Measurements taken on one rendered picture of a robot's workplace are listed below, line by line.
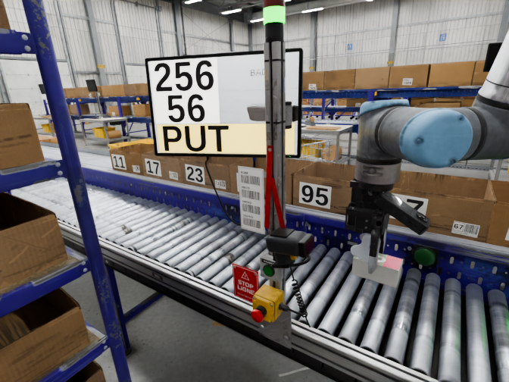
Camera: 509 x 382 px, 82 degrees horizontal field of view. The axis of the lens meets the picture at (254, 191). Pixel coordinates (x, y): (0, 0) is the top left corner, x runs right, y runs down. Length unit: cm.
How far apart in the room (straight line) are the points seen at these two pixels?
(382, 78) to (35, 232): 563
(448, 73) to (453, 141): 525
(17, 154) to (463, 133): 71
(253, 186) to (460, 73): 516
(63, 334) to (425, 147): 75
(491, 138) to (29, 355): 89
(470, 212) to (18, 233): 133
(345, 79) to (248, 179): 531
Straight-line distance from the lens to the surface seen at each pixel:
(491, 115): 61
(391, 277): 75
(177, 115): 99
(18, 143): 63
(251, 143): 91
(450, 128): 53
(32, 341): 74
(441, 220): 135
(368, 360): 97
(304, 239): 76
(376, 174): 65
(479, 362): 107
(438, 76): 579
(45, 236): 68
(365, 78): 595
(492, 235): 137
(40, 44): 62
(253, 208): 85
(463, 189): 161
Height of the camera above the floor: 145
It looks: 19 degrees down
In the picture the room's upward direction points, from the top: 2 degrees counter-clockwise
